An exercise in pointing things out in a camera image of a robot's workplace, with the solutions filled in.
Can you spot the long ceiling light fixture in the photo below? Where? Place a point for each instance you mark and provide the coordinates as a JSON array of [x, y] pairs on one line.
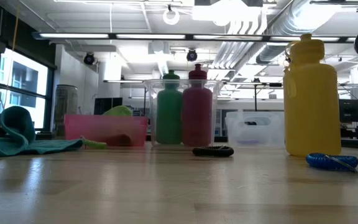
[[112, 36]]

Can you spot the large dark-framed window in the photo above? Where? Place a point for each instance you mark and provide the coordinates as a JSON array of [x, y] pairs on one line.
[[23, 77]]

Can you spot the silver can with black lid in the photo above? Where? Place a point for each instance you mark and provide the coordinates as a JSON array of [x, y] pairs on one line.
[[66, 105]]

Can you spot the teal microfiber cloth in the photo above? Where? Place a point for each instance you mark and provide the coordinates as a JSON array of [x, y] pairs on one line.
[[17, 124]]

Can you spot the green microfiber cloth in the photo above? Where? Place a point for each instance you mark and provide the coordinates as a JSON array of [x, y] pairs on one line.
[[118, 111]]

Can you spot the green coil wristband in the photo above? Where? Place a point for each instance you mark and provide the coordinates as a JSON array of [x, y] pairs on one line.
[[95, 144]]

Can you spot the black coil wristband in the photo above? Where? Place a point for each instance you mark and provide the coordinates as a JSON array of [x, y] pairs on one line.
[[213, 152]]

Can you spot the silver ventilation duct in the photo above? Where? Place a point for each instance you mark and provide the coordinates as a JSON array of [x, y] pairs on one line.
[[291, 18]]

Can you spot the large clear plastic bin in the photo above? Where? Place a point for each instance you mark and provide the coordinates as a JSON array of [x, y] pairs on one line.
[[150, 93]]

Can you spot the purple coil wristband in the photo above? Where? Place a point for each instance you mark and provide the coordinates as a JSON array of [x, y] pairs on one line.
[[248, 142]]

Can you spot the black ceiling spotlight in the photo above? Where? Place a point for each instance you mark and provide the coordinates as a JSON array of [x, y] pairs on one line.
[[191, 55], [89, 58]]

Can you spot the black computer monitor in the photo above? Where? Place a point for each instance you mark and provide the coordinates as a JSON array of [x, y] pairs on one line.
[[351, 110]]

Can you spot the yellow sports bottle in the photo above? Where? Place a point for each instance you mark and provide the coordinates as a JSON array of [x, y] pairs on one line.
[[312, 109]]

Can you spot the black background rack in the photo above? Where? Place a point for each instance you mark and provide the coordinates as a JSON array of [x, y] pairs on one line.
[[255, 99]]

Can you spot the green sports bottle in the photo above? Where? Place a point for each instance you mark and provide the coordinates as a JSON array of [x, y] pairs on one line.
[[169, 118]]

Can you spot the black cabinet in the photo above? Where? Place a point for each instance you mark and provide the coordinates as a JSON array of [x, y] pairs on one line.
[[99, 105]]

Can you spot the pink plastic bin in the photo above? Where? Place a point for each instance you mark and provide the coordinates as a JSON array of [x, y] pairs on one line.
[[104, 130]]

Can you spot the blue coil wristband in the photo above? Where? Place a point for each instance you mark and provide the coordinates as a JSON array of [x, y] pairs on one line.
[[322, 161]]

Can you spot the purple sports bottle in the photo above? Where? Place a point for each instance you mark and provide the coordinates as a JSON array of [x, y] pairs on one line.
[[197, 118]]

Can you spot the small clear plastic bin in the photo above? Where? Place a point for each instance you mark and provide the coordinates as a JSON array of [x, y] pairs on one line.
[[275, 130]]

